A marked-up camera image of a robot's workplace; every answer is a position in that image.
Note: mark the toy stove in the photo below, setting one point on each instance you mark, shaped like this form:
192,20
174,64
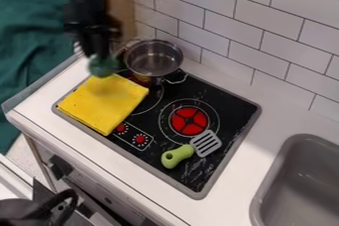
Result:
225,112

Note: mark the yellow cloth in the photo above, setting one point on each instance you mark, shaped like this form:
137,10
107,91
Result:
103,102

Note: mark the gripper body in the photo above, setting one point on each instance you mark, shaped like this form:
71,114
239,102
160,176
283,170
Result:
92,35

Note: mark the green toy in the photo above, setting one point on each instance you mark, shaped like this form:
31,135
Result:
103,68

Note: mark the wooden board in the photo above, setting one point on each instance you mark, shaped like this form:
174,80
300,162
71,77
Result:
120,2

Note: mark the silver pot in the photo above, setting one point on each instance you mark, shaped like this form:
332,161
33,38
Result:
152,58

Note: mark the toy sink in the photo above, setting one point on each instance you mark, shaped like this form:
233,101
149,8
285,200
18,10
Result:
300,183

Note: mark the green fabric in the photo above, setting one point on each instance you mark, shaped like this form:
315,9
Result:
31,38

